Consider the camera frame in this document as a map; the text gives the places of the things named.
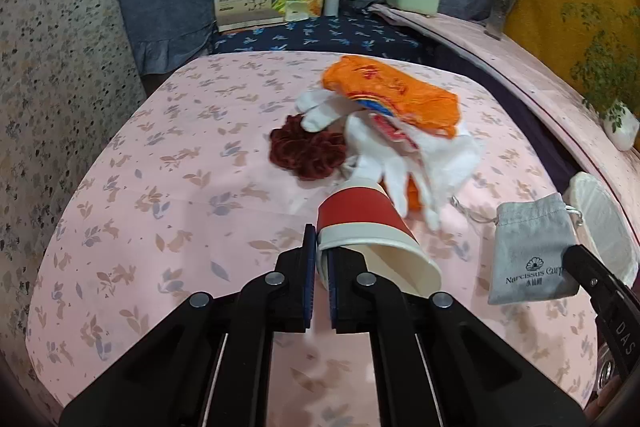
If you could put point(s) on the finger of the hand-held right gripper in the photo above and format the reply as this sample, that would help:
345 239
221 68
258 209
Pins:
595 272

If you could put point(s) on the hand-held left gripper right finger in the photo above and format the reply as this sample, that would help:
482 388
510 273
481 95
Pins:
334 307

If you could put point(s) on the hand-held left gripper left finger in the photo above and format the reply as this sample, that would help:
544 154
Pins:
310 277

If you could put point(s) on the white round bin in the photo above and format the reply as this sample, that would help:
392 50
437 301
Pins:
597 212

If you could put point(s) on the red and white paper cup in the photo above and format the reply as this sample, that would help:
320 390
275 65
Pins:
355 212

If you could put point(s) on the person's right hand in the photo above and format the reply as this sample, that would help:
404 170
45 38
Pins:
607 399

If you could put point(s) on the maroon velvet scrunchie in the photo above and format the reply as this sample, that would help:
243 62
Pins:
310 152

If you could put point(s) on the white cotton glove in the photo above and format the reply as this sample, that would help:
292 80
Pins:
395 172
320 107

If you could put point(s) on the pink rabbit print tablecloth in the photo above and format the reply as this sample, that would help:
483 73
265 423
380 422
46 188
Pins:
175 182

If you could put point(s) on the red striped snack wrapper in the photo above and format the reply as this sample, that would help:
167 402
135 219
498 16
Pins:
392 129

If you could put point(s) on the pink ledge cloth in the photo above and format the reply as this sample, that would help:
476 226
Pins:
525 72

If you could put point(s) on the orange mesh cloth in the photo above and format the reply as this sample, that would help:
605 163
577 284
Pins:
400 82

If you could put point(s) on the green plant in white pot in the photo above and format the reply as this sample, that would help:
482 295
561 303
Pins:
607 57

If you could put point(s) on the navy leaf print cloth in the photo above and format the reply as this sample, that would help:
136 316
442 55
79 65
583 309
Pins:
325 34

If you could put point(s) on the green tissue packet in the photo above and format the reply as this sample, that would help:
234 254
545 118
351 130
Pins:
292 7

